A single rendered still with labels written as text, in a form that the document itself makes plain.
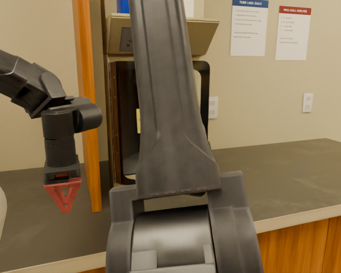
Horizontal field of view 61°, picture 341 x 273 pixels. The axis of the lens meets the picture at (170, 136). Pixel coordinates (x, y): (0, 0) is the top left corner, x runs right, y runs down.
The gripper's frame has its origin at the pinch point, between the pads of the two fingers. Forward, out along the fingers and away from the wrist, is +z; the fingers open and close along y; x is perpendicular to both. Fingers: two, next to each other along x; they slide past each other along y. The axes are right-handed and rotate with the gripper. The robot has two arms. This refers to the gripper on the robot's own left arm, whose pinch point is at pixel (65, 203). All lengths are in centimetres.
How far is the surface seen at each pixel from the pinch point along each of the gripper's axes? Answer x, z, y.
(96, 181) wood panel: -8.0, 5.7, 24.4
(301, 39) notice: -126, -42, 76
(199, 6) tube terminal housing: -45, -46, 33
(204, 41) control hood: -44, -35, 27
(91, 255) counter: -4.3, 15.8, 3.4
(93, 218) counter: -6.2, 15.6, 20.9
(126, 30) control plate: -18.8, -37.6, 24.5
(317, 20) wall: -136, -52, 77
